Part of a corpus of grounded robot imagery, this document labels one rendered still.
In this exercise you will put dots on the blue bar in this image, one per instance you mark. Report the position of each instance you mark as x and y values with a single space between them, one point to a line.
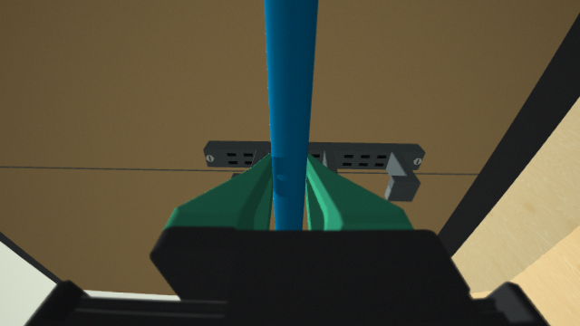
290 49

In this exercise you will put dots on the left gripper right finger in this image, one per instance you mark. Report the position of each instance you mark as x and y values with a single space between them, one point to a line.
346 205

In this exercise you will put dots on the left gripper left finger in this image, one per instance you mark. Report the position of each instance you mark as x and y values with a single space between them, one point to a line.
232 203

